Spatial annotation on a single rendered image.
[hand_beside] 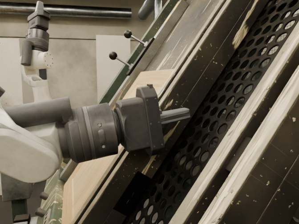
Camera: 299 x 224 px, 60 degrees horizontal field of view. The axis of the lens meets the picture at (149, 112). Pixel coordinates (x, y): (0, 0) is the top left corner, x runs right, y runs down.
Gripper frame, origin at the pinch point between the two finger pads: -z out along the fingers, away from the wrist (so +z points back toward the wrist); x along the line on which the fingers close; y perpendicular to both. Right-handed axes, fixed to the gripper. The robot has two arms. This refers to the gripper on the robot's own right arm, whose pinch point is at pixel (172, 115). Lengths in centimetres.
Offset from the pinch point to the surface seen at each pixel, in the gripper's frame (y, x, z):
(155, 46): 69, 17, -22
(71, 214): 30.3, -29.0, 23.1
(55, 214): 38, -32, 29
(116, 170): 3.9, -9.0, 11.1
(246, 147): -22.2, 0.3, 1.2
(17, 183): 87, -35, 49
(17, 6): 807, 233, 124
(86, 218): 3.8, -16.6, 18.2
